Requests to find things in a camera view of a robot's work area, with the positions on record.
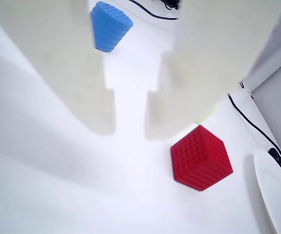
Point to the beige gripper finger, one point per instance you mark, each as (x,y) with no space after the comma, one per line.
(203,61)
(57,61)

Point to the red textured cube block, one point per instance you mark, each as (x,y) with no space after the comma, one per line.
(201,158)

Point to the yellow-green block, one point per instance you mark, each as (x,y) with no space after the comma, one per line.
(209,114)

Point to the blue textured block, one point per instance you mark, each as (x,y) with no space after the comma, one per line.
(109,29)

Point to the white paper plate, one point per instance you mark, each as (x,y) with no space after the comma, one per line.
(276,195)

